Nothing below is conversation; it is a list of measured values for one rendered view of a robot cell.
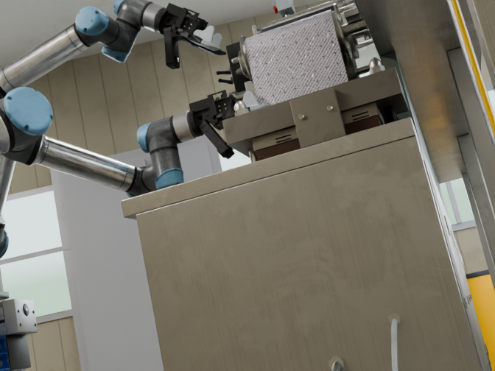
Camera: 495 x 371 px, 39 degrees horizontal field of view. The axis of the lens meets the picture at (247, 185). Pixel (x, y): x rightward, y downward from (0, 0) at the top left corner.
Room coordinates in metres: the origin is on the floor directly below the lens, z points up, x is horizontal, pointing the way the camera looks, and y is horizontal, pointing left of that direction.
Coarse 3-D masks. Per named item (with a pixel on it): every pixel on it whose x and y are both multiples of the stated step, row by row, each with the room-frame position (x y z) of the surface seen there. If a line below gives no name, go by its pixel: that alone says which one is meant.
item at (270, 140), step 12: (360, 108) 1.45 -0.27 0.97; (372, 108) 1.44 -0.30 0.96; (348, 120) 1.45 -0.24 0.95; (360, 120) 1.45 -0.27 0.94; (372, 120) 1.44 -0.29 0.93; (276, 132) 1.50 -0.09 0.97; (288, 132) 1.49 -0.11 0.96; (348, 132) 1.46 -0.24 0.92; (264, 144) 1.51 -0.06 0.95; (276, 144) 1.50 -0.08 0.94; (288, 144) 1.49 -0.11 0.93; (264, 156) 1.51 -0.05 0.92
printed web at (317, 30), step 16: (320, 16) 1.65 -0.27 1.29; (272, 32) 1.69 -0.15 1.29; (288, 32) 1.67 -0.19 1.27; (304, 32) 1.65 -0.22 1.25; (320, 32) 1.64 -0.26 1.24; (256, 48) 1.69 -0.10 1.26; (272, 48) 1.68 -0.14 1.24; (288, 48) 1.67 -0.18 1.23; (304, 48) 1.66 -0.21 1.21; (256, 64) 1.69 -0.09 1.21
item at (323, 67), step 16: (320, 48) 1.65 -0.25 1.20; (336, 48) 1.64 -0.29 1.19; (272, 64) 1.68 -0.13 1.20; (288, 64) 1.67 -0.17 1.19; (304, 64) 1.66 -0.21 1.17; (320, 64) 1.65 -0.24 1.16; (336, 64) 1.64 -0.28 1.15; (256, 80) 1.69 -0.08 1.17; (272, 80) 1.68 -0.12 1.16; (288, 80) 1.67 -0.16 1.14; (304, 80) 1.66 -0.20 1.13; (320, 80) 1.65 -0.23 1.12; (336, 80) 1.64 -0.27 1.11; (256, 96) 1.70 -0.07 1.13; (272, 96) 1.69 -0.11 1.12; (288, 96) 1.67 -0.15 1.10
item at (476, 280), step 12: (468, 276) 4.57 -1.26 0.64; (480, 276) 4.58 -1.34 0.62; (480, 288) 4.58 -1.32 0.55; (492, 288) 4.60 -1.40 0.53; (480, 300) 4.58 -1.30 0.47; (492, 300) 4.60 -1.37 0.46; (480, 312) 4.58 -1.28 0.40; (492, 312) 4.59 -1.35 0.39; (480, 324) 4.59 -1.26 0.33; (492, 324) 4.59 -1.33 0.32; (492, 336) 4.59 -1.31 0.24; (492, 348) 4.59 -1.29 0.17; (492, 360) 4.60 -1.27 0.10
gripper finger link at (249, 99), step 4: (248, 92) 1.68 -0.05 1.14; (244, 96) 1.68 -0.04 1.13; (248, 96) 1.68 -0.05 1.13; (252, 96) 1.68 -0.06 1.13; (244, 100) 1.69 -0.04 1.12; (248, 100) 1.68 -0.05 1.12; (252, 100) 1.68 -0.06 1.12; (248, 104) 1.68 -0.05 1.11; (252, 104) 1.68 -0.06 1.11; (256, 104) 1.68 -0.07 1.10; (264, 104) 1.68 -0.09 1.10; (268, 104) 1.68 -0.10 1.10; (252, 108) 1.67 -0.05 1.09; (256, 108) 1.67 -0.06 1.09; (260, 108) 1.68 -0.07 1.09
